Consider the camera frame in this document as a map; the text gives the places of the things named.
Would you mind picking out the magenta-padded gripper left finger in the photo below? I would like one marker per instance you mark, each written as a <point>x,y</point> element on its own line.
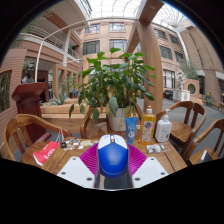
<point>75,170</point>

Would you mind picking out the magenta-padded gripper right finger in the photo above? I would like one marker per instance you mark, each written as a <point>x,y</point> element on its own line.
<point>150,170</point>

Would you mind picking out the blue and white computer mouse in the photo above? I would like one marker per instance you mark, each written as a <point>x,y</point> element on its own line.
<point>112,160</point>

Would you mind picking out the clear plastic bag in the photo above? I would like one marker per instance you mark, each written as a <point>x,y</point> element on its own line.
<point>155,148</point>

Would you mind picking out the black car key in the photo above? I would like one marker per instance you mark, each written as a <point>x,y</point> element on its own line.
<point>63,145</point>

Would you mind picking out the red paper shopping bag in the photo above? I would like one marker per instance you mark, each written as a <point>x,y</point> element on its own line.
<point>45,154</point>

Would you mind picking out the white pump dispenser bottle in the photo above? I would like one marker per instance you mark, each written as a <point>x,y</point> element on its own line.
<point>163,130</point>

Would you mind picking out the yellow dish soap bottle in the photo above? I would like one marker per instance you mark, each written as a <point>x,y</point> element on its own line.
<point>147,128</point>

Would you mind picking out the blue squeeze tube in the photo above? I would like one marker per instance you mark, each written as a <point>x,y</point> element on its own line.
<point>131,130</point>

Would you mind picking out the black notebook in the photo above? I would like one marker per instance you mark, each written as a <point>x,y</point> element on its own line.
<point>205,156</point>

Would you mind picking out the wooden planter box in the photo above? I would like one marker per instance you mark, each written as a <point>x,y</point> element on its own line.
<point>60,110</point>

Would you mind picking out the green agave plant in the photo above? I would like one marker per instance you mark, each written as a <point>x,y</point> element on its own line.
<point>60,99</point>

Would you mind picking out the black car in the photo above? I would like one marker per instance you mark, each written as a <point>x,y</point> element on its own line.
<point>168,94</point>

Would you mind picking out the white sculpture on plinth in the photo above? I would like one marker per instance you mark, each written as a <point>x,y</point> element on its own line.
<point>181,93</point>

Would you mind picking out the green plant in white pot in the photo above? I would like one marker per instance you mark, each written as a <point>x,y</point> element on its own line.
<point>113,80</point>

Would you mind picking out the dark bronze bust statue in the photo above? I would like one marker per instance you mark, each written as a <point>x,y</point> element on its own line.
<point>28,73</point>

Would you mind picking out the dark red wooden pedestal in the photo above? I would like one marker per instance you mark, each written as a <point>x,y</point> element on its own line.
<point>30,100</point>

